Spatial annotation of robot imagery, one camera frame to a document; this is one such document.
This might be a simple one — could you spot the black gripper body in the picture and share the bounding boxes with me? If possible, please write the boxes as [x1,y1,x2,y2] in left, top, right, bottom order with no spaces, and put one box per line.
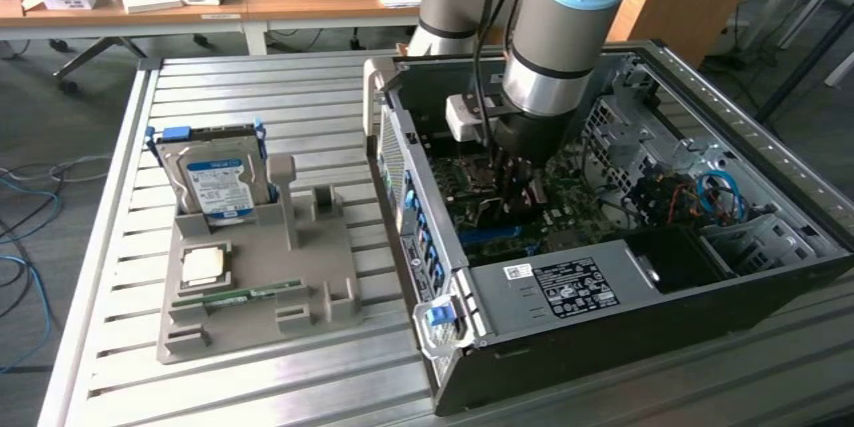
[491,110,578,172]

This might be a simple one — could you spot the low profile graphics card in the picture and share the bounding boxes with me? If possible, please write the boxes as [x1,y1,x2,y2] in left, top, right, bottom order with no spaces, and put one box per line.
[463,194,543,229]

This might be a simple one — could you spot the CPU socket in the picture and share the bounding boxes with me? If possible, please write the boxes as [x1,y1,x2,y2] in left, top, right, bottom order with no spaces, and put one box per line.
[450,154,500,193]

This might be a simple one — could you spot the green motherboard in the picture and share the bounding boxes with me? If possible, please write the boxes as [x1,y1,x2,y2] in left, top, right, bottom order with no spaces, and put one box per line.
[426,129,628,266]

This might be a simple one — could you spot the long blue expansion slot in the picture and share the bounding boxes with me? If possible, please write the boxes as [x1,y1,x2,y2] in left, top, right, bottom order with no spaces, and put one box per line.
[458,225,526,244]

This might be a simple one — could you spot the black power connector bundle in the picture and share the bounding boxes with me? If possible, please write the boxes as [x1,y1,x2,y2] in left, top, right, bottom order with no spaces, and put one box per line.
[630,174,699,228]

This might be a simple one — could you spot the grey power supply unit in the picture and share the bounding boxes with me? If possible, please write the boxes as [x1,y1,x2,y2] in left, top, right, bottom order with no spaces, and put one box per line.
[466,239,659,336]

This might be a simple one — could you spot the blue case release latch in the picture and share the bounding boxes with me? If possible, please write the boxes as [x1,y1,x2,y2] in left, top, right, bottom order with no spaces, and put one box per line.
[424,298,463,329]

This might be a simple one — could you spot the open black PC case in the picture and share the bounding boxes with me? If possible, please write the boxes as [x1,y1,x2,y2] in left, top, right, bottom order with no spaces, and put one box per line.
[362,39,854,417]

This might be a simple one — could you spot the grey plastic parts rack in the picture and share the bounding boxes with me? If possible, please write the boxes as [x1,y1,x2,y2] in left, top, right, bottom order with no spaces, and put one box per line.
[155,154,367,366]

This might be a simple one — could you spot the green RAM stick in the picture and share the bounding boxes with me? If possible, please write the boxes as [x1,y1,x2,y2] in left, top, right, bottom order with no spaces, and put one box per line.
[171,280,303,308]

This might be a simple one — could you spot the silver CPU chip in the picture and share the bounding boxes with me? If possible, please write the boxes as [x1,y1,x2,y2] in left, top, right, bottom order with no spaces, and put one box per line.
[180,248,227,284]

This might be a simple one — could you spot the white table leg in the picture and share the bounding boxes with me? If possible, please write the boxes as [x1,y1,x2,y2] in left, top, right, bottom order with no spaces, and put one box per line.
[823,54,854,88]

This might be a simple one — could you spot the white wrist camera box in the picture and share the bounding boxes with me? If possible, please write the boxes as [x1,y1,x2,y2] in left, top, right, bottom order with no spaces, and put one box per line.
[444,93,510,143]

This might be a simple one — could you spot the orange red wire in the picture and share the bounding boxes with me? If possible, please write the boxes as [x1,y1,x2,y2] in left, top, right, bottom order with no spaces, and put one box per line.
[670,181,712,223]

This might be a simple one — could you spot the blue data wire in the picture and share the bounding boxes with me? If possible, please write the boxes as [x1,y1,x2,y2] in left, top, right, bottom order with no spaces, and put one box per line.
[695,170,750,226]

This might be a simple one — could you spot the silver disk bay bracket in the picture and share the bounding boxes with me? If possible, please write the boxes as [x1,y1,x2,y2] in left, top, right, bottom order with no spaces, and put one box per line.
[699,214,819,278]

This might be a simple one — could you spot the hard disk blue bracket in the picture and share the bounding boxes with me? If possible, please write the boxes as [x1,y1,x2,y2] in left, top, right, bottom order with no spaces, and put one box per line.
[144,119,268,226]

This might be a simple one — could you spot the black partition frame post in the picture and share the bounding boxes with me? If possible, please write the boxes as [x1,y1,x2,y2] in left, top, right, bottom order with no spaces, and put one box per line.
[758,0,854,123]

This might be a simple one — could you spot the grey floor cable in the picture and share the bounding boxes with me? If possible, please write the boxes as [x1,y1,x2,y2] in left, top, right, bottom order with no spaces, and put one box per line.
[0,154,113,184]

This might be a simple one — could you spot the blue floor cable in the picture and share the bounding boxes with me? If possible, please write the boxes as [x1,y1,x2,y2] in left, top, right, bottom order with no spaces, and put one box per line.
[0,166,65,376]

